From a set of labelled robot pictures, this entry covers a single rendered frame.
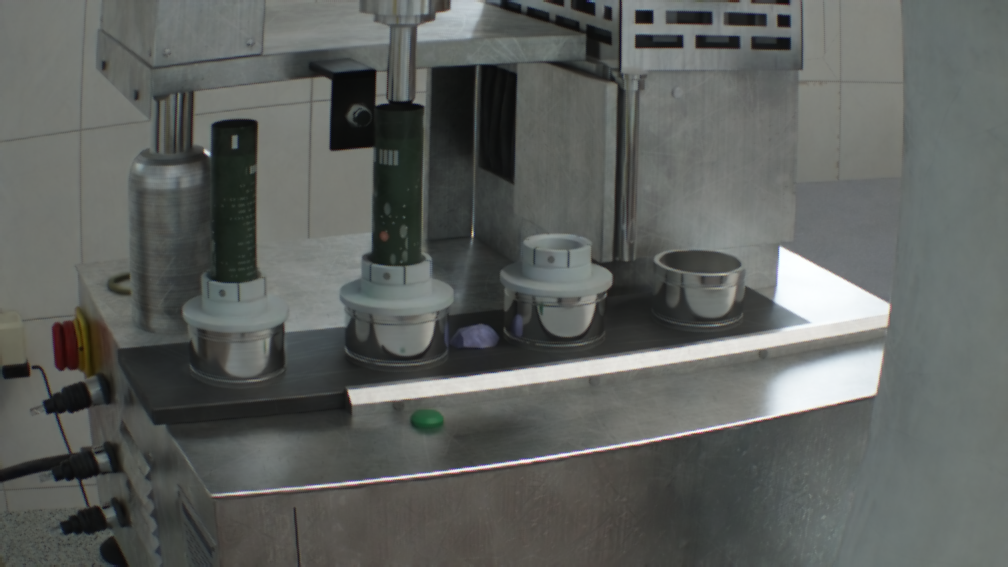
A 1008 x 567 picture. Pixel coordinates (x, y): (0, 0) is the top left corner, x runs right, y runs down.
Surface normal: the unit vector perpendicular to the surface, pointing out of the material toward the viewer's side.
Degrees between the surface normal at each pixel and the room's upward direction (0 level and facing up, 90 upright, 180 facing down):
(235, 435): 0
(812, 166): 90
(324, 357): 0
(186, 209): 90
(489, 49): 90
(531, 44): 90
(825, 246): 0
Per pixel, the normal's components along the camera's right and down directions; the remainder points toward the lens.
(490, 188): -0.91, 0.09
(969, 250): -0.73, 0.15
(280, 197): 0.41, 0.27
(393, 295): -0.06, 0.28
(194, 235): 0.69, 0.22
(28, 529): 0.03, -0.96
